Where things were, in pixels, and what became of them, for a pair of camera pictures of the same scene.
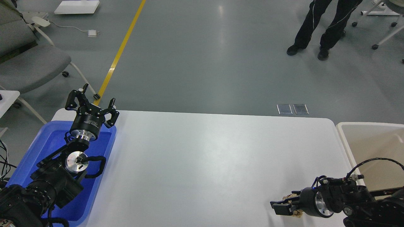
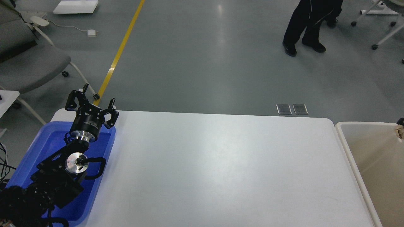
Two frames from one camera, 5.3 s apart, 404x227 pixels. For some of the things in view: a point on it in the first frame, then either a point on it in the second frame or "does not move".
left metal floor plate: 284,109 does not move
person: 333,33 to 309,15
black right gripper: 312,202 to 401,121
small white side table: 8,97 does not move
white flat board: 74,7 does not move
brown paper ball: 297,213 to 400,130
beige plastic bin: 367,141 does not move
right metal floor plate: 300,109 does not move
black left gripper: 88,120 does not move
